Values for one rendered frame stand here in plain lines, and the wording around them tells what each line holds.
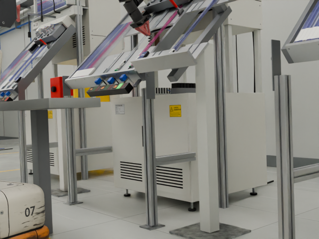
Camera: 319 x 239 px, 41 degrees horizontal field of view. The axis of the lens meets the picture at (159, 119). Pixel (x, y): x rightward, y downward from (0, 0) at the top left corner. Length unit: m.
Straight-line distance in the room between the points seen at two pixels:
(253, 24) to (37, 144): 1.42
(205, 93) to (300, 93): 1.97
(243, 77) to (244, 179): 1.69
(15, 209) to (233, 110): 1.33
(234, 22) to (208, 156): 0.94
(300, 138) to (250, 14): 1.43
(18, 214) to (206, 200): 0.76
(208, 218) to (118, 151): 0.97
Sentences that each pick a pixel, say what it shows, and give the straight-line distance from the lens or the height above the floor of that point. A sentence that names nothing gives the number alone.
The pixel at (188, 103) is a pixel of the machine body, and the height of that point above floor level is 0.57.
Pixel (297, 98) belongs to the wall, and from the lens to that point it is 3.69.
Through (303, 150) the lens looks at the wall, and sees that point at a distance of 3.68.
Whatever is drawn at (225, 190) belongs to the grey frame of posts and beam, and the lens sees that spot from 2.31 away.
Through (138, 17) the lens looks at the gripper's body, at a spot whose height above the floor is 1.02.
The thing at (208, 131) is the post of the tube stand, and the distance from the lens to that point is 1.79.
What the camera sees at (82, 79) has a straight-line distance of 2.35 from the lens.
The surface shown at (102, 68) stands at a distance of 2.31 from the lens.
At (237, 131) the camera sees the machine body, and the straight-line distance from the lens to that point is 2.42.
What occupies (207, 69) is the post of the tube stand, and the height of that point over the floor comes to 0.70.
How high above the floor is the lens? 0.54
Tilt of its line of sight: 1 degrees down
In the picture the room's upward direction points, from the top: 2 degrees counter-clockwise
